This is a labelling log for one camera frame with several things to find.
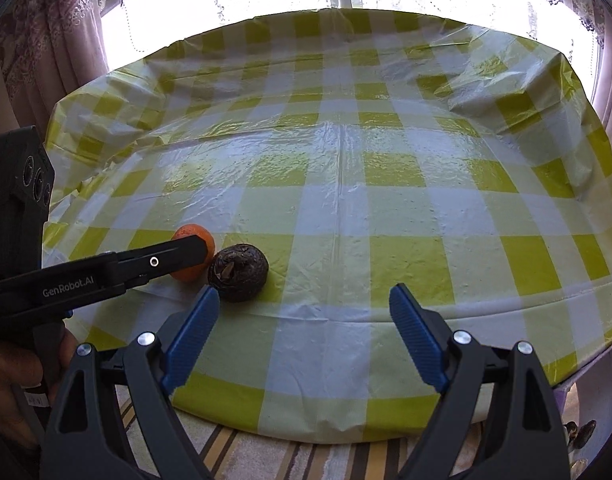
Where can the striped cushion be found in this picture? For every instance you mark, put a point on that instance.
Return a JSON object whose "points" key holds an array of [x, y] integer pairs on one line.
{"points": [[296, 460]]}

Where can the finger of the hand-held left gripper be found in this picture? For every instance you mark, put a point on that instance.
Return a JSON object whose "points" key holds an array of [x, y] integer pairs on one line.
{"points": [[171, 257]]}

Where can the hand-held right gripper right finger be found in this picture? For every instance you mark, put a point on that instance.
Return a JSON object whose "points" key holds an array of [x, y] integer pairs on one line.
{"points": [[415, 335]]}

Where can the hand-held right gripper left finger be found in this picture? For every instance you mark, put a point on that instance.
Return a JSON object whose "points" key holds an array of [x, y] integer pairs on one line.
{"points": [[193, 337]]}

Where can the orange tangerine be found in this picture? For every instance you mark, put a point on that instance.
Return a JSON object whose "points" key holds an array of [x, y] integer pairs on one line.
{"points": [[196, 240]]}

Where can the person's left hand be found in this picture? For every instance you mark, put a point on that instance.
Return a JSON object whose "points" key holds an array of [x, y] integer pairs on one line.
{"points": [[11, 375]]}

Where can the yellow white checked tablecloth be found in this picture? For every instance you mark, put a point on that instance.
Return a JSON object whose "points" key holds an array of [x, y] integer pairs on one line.
{"points": [[361, 185]]}

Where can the dark mangosteen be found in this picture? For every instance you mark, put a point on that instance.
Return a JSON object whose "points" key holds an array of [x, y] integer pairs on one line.
{"points": [[238, 272]]}

